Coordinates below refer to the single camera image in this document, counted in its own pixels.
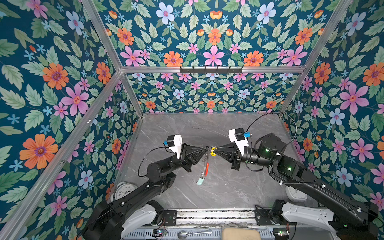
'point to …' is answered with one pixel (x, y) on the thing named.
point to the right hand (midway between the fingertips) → (215, 148)
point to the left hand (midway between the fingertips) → (206, 152)
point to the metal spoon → (183, 234)
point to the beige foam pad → (240, 233)
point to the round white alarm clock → (122, 188)
